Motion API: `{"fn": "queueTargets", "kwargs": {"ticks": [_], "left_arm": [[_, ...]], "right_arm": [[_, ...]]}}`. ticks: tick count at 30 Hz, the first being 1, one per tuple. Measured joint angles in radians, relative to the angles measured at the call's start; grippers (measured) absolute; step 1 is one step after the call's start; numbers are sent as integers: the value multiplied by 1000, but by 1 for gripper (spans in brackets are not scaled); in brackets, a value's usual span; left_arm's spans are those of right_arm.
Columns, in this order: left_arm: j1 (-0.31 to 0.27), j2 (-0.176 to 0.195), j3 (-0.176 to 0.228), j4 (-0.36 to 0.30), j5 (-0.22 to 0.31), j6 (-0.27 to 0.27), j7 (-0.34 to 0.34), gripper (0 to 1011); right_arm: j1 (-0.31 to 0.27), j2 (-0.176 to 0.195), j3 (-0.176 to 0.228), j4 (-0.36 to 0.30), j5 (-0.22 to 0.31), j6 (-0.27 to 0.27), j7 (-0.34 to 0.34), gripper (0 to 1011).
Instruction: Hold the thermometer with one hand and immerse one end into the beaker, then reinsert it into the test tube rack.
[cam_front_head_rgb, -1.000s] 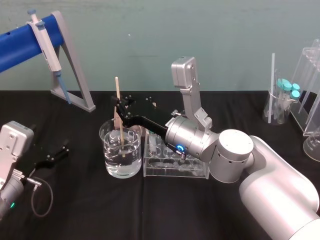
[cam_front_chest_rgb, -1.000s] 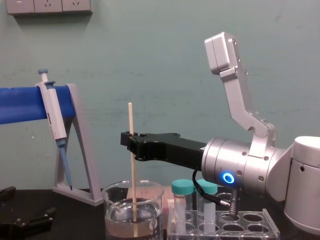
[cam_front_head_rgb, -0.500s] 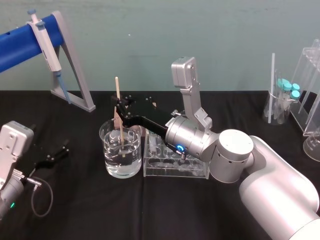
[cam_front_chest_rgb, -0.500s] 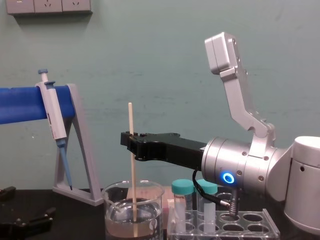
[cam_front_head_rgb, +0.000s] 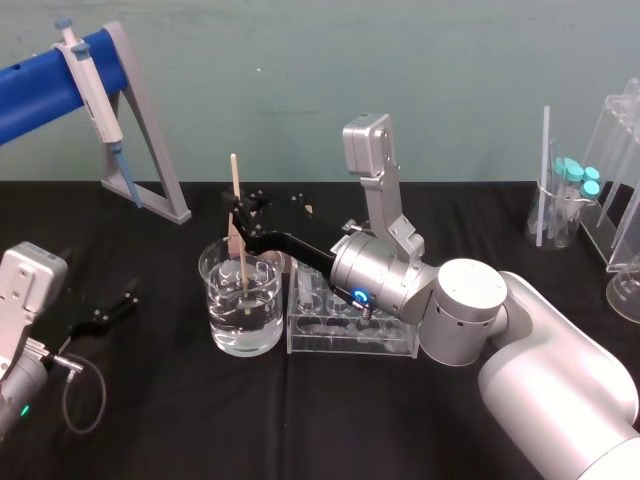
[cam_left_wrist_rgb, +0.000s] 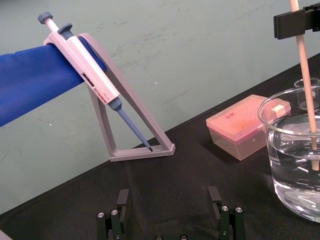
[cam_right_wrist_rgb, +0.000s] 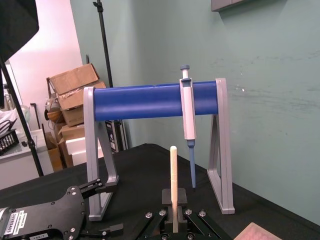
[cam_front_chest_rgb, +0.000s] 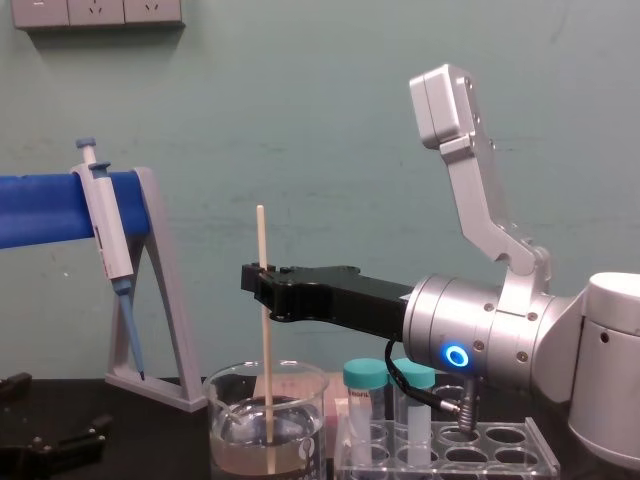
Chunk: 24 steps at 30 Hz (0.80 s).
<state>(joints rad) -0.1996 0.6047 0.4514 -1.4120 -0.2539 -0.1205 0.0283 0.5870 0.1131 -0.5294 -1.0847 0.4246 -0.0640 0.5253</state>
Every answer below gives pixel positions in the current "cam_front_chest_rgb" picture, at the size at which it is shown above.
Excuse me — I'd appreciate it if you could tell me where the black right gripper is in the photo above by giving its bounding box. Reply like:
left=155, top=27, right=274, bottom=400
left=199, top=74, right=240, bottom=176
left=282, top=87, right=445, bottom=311
left=240, top=262, right=415, bottom=338

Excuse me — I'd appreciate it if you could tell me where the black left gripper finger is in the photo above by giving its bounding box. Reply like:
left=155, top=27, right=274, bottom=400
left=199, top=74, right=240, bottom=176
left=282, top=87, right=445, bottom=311
left=0, top=371, right=34, bottom=402
left=0, top=413, right=114, bottom=480

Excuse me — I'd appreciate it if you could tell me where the thin wooden stick thermometer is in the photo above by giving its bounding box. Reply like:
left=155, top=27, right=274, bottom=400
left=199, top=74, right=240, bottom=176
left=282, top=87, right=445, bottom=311
left=255, top=203, right=278, bottom=476

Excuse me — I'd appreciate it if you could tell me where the teal capped clear tube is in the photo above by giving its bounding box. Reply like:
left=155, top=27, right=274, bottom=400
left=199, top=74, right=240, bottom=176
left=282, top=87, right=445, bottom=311
left=391, top=357, right=436, bottom=467
left=342, top=357, right=389, bottom=470

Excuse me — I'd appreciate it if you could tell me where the clear glass beaker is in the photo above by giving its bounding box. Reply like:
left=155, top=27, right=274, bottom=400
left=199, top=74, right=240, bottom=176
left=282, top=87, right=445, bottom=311
left=202, top=358, right=331, bottom=480

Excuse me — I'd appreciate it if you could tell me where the clear acrylic test tube rack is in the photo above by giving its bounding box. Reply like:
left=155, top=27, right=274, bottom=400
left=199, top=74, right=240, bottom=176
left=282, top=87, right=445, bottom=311
left=333, top=414, right=561, bottom=480

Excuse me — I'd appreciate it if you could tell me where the grey and blue pipette stand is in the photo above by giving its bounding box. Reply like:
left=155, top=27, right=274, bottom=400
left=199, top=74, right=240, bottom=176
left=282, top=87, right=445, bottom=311
left=0, top=167, right=207, bottom=413

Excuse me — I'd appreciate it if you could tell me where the grey pipette with blue tip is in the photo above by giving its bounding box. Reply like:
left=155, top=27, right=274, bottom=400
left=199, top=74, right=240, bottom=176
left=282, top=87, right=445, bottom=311
left=69, top=137, right=148, bottom=383

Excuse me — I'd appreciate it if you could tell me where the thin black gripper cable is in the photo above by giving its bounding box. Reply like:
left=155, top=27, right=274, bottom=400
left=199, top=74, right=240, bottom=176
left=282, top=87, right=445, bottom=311
left=383, top=339, right=464, bottom=416

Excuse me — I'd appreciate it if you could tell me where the grey wall socket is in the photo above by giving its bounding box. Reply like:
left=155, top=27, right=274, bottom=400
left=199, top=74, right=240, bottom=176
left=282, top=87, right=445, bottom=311
left=10, top=0, right=70, bottom=29
left=67, top=0, right=126, bottom=27
left=123, top=0, right=183, bottom=25

